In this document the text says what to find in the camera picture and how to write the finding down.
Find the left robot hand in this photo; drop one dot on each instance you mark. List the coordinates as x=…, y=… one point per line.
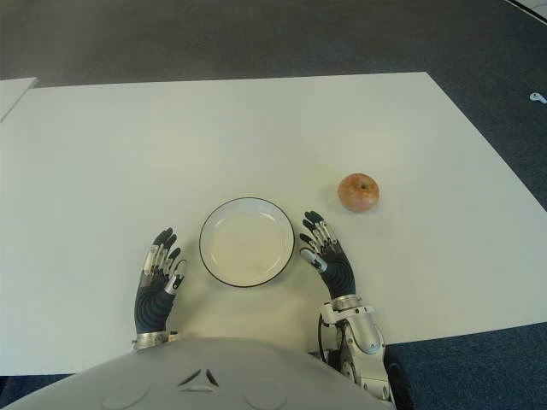
x=150, y=299

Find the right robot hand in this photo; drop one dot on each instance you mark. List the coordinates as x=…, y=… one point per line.
x=339, y=273

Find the red-yellow apple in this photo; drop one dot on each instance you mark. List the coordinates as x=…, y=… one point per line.
x=358, y=192

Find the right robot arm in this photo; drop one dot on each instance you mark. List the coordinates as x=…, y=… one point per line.
x=363, y=337

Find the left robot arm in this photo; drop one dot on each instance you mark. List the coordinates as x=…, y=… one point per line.
x=149, y=340

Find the white plate with black rim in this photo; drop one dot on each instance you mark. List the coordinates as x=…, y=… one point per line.
x=247, y=243

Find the grey robot torso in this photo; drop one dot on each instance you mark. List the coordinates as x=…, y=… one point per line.
x=192, y=376

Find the small white floor object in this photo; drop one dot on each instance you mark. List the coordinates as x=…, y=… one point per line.
x=537, y=97

